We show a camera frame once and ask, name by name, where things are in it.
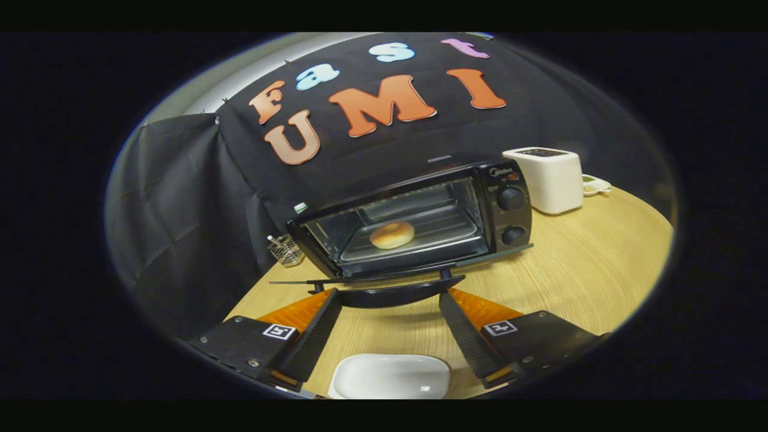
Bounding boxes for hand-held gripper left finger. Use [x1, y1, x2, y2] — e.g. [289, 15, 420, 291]
[189, 288, 343, 392]

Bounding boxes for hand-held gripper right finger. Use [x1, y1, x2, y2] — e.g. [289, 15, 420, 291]
[438, 287, 610, 390]

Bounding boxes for sugared donut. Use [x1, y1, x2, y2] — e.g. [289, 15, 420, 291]
[369, 221, 416, 251]

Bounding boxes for black toaster oven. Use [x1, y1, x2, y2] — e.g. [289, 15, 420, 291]
[269, 157, 535, 310]

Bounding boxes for white toaster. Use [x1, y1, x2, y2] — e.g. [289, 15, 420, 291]
[502, 146, 584, 215]

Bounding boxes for white ceramic plate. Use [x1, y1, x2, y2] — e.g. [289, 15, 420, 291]
[327, 353, 452, 400]

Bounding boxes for black backdrop cloth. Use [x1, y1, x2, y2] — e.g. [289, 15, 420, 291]
[105, 33, 676, 340]

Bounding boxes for small white dish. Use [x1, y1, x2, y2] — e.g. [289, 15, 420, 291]
[581, 173, 613, 197]

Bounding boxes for wire mesh basket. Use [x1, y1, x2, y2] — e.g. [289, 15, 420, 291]
[266, 233, 306, 268]

